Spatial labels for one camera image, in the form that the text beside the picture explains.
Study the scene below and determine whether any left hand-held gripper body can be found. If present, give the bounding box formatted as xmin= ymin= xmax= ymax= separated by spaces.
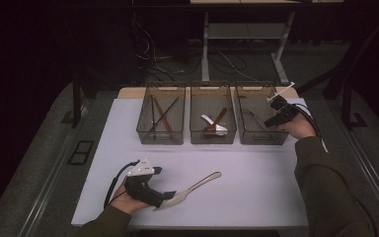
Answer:
xmin=124 ymin=156 xmax=166 ymax=209

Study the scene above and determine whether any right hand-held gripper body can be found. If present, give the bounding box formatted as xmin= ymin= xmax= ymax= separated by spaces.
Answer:
xmin=266 ymin=82 xmax=301 ymax=125

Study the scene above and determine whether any metal fork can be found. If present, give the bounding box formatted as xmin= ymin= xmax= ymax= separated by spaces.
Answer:
xmin=243 ymin=109 xmax=277 ymax=140

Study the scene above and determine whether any metal knife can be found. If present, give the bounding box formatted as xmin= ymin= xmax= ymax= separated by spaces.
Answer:
xmin=153 ymin=171 xmax=223 ymax=212

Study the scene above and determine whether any smoky clear plastic bin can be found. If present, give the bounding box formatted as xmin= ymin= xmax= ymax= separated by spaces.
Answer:
xmin=189 ymin=80 xmax=238 ymax=145
xmin=136 ymin=81 xmax=187 ymax=146
xmin=234 ymin=81 xmax=292 ymax=146

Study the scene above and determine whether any brown wooden spoon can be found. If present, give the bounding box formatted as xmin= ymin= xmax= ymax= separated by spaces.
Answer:
xmin=203 ymin=107 xmax=228 ymax=134

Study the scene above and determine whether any white ceramic spoon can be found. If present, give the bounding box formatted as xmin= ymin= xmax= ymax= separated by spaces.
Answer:
xmin=199 ymin=114 xmax=229 ymax=137

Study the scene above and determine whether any person's right hand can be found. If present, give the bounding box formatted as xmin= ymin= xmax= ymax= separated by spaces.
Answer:
xmin=277 ymin=111 xmax=317 ymax=140

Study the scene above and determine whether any person's left hand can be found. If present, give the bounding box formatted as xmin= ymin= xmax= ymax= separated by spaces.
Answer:
xmin=110 ymin=180 xmax=153 ymax=216

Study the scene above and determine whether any black slanted beam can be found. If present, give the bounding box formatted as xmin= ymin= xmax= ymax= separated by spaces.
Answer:
xmin=296 ymin=16 xmax=379 ymax=100

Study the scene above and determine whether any thin black metal stand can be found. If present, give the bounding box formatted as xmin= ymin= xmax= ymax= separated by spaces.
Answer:
xmin=71 ymin=72 xmax=84 ymax=129

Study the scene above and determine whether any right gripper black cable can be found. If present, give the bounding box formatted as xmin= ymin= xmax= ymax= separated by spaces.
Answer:
xmin=295 ymin=103 xmax=331 ymax=154

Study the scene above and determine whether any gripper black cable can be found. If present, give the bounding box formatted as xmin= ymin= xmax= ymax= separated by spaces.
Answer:
xmin=295 ymin=103 xmax=331 ymax=154
xmin=103 ymin=159 xmax=141 ymax=209

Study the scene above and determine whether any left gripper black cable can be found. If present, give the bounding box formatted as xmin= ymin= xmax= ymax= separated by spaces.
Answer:
xmin=103 ymin=159 xmax=141 ymax=209

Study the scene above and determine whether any black stand post with foot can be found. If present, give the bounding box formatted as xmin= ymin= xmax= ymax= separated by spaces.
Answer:
xmin=341 ymin=77 xmax=369 ymax=131

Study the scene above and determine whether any white floor cable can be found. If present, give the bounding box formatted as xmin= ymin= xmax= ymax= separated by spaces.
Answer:
xmin=216 ymin=49 xmax=262 ymax=82

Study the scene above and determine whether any metal floor rail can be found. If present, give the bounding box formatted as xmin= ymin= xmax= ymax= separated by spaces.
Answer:
xmin=19 ymin=129 xmax=90 ymax=237
xmin=339 ymin=126 xmax=379 ymax=228

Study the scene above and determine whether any white metal desk frame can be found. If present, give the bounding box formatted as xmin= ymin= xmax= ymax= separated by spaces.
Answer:
xmin=190 ymin=0 xmax=343 ymax=86

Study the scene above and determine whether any black floor cable bundle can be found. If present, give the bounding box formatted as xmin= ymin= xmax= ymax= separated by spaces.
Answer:
xmin=131 ymin=11 xmax=208 ymax=83

